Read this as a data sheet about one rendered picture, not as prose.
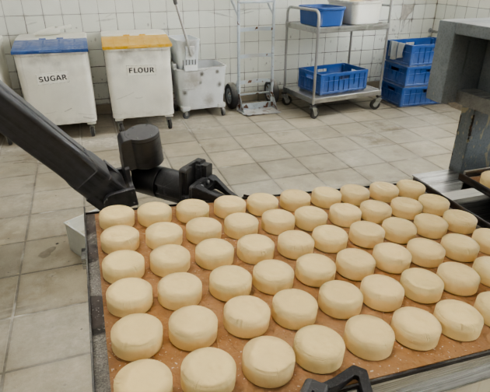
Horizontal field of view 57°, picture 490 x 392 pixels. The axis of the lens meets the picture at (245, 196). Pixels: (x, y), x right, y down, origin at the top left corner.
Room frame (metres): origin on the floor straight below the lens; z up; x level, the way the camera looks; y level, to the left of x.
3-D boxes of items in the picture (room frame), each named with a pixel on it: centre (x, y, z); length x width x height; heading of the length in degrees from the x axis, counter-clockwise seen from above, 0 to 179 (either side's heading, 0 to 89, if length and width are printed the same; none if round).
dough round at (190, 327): (0.35, 0.05, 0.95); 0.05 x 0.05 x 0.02
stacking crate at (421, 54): (4.73, -1.78, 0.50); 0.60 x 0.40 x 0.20; 111
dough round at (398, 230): (0.58, -0.23, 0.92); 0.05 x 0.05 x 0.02
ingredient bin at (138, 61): (4.00, 0.93, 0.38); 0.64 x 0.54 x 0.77; 16
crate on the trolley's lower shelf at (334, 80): (4.49, -0.86, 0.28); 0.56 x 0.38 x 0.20; 117
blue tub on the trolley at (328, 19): (4.39, -0.69, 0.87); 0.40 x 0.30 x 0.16; 22
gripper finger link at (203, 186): (0.68, 0.05, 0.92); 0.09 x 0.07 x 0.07; 64
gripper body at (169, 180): (0.71, 0.11, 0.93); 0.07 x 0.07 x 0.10; 64
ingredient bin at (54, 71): (3.79, 1.54, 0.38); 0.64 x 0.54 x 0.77; 18
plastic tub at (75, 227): (1.95, 0.71, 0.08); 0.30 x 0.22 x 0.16; 139
